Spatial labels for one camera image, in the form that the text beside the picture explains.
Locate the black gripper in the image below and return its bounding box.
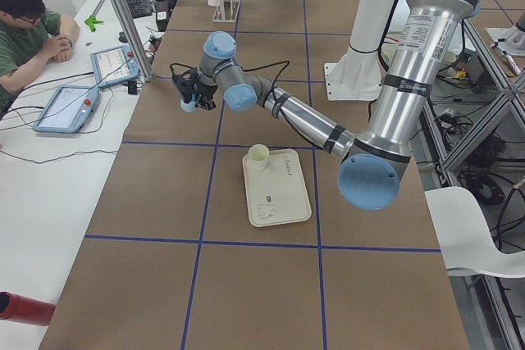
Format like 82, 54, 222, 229
171, 70, 217, 111

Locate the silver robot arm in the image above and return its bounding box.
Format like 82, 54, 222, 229
170, 0, 481, 211

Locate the cream white cup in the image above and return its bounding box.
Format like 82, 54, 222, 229
248, 144, 269, 170

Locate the small black box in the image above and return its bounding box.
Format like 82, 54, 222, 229
126, 80, 138, 95

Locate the far blue teach pendant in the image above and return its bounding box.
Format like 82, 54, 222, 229
90, 44, 140, 89

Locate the blue teach pendant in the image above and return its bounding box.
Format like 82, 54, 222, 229
90, 44, 140, 89
32, 85, 100, 134

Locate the black computer keyboard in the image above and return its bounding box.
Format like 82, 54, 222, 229
126, 0, 153, 19

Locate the green plastic clamp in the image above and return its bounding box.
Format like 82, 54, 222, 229
84, 15, 103, 33

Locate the near blue teach pendant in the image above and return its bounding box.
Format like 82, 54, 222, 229
32, 85, 100, 134

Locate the white plastic serving tray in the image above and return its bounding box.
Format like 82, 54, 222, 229
242, 148, 312, 227

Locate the person in green shirt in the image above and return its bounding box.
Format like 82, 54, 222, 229
1, 0, 80, 113

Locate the red cylinder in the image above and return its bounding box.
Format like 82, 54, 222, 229
1, 292, 56, 326

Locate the white chair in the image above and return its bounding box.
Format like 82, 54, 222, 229
425, 186, 524, 279

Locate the white wire cup rack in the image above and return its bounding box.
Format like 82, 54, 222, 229
212, 0, 240, 23

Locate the aluminium frame post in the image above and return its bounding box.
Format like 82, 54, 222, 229
111, 0, 153, 82

